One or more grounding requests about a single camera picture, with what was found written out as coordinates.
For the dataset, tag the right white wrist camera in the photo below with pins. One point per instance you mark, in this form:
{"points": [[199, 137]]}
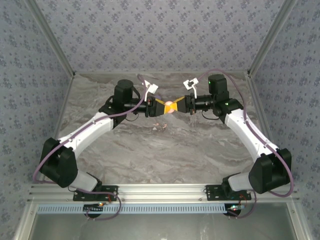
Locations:
{"points": [[190, 85]]}

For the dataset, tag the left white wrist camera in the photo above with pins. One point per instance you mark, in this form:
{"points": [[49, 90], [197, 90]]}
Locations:
{"points": [[152, 87]]}

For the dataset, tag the aluminium frame post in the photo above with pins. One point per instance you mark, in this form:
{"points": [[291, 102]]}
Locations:
{"points": [[53, 37], [270, 37]]}

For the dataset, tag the aluminium table side rail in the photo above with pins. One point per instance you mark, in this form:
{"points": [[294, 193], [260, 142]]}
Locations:
{"points": [[257, 100], [68, 92]]}

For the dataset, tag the black controller board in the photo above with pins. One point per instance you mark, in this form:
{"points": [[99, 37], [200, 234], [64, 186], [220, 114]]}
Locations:
{"points": [[92, 208], [233, 208]]}

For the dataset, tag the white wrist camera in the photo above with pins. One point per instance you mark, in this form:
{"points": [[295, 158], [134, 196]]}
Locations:
{"points": [[152, 87], [190, 85]]}

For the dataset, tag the aluminium lower frame bar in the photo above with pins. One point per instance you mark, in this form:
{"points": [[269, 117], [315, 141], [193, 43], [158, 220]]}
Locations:
{"points": [[25, 220], [298, 222]]}

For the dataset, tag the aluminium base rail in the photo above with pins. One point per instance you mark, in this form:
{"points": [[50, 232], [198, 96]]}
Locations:
{"points": [[162, 192]]}

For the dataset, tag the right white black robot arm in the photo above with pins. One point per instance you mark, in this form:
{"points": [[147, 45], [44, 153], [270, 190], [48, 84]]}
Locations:
{"points": [[250, 135]]}

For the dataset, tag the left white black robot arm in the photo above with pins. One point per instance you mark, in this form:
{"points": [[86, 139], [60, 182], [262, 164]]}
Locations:
{"points": [[87, 127]]}

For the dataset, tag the pink earbud charging case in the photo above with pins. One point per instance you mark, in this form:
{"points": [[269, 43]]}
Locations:
{"points": [[169, 103]]}

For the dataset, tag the grey metal panel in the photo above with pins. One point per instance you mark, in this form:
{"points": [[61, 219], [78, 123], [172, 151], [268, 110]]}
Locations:
{"points": [[162, 227]]}

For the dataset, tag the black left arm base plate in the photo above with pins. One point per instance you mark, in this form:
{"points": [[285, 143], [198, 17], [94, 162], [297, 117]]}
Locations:
{"points": [[113, 193]]}

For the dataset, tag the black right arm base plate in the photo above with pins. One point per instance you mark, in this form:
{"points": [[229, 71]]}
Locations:
{"points": [[212, 193]]}

